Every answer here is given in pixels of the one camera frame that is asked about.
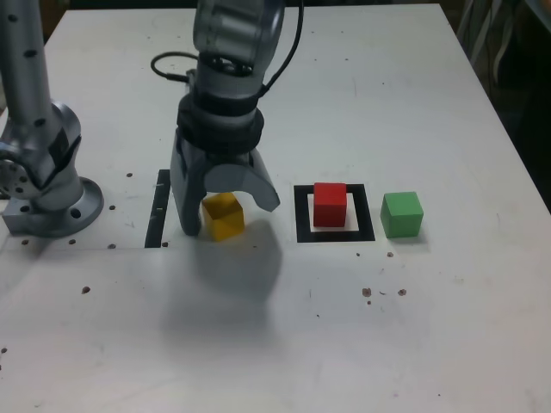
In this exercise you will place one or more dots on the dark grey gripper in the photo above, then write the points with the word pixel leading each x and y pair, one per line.
pixel 226 158

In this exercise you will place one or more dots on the yellow cube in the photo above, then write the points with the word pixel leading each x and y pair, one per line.
pixel 226 221

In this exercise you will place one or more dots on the red cube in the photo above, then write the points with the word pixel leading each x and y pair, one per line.
pixel 329 206

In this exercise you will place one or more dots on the green cube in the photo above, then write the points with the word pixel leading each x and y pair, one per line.
pixel 402 215

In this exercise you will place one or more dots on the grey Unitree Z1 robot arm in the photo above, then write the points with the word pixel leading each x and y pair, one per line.
pixel 39 129

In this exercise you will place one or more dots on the black tape square outline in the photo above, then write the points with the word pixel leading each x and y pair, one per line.
pixel 301 219

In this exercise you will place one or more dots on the black tape strip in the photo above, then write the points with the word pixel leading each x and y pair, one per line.
pixel 152 223

